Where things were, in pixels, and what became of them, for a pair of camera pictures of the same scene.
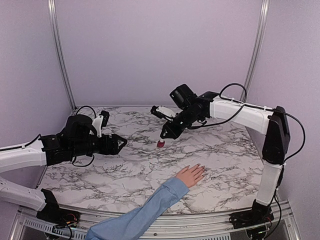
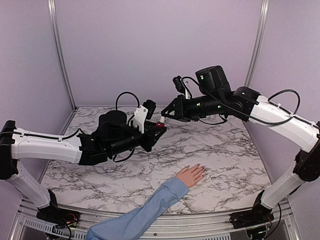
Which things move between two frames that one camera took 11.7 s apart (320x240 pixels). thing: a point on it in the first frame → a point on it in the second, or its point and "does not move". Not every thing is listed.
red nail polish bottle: (160, 144) → (160, 124)
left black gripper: (113, 150) → (151, 140)
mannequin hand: (190, 176) does not move
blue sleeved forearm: (133, 224) does not move
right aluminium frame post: (262, 28) does not move
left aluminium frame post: (58, 38) does not move
